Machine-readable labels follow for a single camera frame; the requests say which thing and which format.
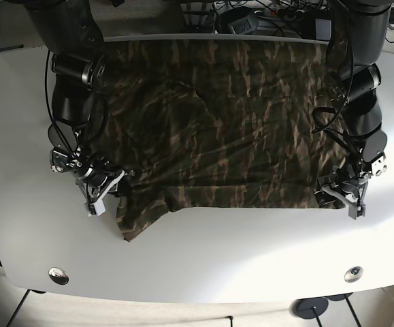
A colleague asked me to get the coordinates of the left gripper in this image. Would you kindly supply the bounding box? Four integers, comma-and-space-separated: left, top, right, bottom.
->
316, 167, 370, 219

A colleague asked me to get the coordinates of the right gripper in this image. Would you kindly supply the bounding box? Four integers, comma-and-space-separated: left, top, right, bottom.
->
76, 166, 136, 217

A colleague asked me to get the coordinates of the camouflage T-shirt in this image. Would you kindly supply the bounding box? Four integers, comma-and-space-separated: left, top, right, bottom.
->
91, 40, 346, 241

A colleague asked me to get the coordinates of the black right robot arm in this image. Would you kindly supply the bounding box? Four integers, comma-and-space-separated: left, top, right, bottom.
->
22, 1, 129, 216

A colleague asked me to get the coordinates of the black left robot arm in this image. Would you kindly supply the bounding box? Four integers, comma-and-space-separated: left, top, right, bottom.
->
312, 1, 391, 219

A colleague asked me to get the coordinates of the right black floor stand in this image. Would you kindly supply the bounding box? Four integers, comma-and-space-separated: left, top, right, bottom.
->
327, 293, 362, 327

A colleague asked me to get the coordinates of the black floor stand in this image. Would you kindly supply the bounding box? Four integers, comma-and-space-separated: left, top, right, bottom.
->
327, 293, 362, 327
291, 297, 329, 327

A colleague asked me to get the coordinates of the left black floor stand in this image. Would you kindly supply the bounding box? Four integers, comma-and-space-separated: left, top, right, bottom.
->
291, 297, 329, 327

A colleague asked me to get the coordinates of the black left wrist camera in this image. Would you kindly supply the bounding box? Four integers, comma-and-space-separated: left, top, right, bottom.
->
314, 191, 336, 208

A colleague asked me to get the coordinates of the table cable grommet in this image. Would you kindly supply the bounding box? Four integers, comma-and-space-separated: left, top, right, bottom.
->
48, 267, 69, 285
344, 266, 363, 283

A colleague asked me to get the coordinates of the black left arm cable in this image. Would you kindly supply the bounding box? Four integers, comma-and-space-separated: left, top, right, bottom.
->
311, 6, 357, 151

